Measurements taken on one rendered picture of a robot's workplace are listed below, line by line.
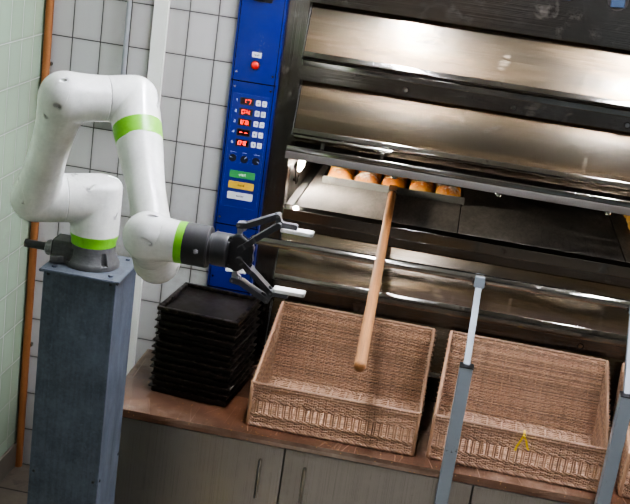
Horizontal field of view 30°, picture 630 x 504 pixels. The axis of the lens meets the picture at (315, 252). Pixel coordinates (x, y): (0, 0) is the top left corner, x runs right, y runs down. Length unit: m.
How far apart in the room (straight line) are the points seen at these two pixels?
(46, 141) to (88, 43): 1.30
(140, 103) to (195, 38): 1.27
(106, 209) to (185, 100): 1.03
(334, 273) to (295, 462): 0.71
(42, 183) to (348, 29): 1.36
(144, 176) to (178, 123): 1.40
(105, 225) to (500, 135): 1.46
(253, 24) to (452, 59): 0.67
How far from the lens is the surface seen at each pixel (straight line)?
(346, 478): 3.84
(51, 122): 2.88
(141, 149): 2.79
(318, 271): 4.16
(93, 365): 3.28
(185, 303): 4.00
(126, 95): 2.86
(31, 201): 3.12
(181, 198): 4.20
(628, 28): 3.99
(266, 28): 4.01
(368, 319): 3.11
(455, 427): 3.67
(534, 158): 4.02
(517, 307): 4.15
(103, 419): 3.33
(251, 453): 3.86
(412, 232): 4.10
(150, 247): 2.55
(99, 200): 3.17
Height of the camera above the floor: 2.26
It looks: 17 degrees down
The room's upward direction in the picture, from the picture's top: 8 degrees clockwise
